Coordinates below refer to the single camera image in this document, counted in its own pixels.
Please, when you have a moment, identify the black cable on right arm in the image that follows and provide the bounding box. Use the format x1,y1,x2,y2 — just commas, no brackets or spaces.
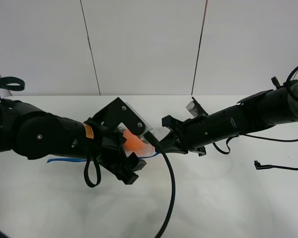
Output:
212,61,298,154

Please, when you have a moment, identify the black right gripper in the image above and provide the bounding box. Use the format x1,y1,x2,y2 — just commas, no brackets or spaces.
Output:
160,115,213,156

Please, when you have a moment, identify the black velcro strap loop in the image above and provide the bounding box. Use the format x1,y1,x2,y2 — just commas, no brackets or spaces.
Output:
83,128,100,188

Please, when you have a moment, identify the thick black camera cable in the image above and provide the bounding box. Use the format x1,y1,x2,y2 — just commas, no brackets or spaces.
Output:
144,131,177,238

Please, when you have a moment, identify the orange fruit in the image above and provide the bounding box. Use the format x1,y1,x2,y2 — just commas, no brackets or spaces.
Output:
123,129,145,151

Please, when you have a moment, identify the thin black loose cable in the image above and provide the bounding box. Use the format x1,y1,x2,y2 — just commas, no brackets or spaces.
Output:
253,160,298,171

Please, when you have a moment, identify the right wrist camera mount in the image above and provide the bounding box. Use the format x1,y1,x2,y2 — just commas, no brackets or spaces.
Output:
186,97,209,118

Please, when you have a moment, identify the clear zip bag blue seal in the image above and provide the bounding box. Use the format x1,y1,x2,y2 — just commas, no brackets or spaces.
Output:
46,126,166,165

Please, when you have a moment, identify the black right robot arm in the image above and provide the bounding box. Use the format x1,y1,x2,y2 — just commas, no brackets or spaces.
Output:
160,86,298,156

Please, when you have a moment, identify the black left wrist camera bracket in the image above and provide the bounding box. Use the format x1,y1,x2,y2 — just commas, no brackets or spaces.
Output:
91,97,153,138

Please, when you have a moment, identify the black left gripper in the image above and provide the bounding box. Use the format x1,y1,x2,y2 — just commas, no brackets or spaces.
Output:
83,118,147,185

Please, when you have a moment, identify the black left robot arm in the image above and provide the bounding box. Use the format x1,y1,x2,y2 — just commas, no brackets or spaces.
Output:
0,98,146,184

